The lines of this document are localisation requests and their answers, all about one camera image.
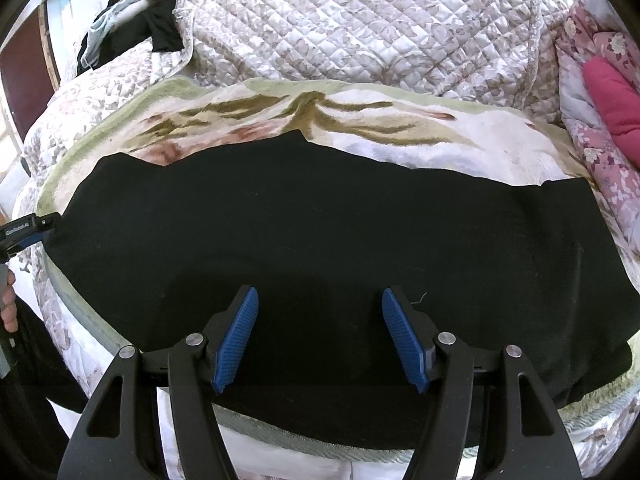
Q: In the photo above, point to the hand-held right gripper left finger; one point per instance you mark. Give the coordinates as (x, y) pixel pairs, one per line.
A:
(235, 340)

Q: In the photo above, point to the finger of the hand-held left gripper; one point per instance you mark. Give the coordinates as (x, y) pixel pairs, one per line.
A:
(45, 222)

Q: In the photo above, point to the black garment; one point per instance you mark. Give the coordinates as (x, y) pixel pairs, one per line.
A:
(162, 27)

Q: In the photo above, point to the pink pillow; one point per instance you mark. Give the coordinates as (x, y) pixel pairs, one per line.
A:
(615, 100)

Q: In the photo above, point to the brown wooden panel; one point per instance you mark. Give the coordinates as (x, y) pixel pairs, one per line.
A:
(27, 70)

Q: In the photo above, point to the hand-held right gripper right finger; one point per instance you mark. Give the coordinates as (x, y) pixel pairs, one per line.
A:
(405, 340)

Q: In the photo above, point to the pink floral quilt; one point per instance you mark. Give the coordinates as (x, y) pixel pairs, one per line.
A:
(607, 170)

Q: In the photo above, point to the cream green fleece blanket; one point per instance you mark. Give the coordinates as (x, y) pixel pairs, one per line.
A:
(400, 125)

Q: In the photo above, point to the black pants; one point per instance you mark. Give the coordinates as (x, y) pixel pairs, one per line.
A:
(320, 240)

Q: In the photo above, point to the person's left hand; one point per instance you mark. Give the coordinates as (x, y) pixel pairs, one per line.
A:
(7, 305)

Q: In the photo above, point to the white beige quilted bedspread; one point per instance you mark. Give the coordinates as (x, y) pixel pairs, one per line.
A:
(350, 20)

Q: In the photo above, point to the light grey garment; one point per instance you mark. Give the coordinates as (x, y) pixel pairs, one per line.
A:
(105, 40)

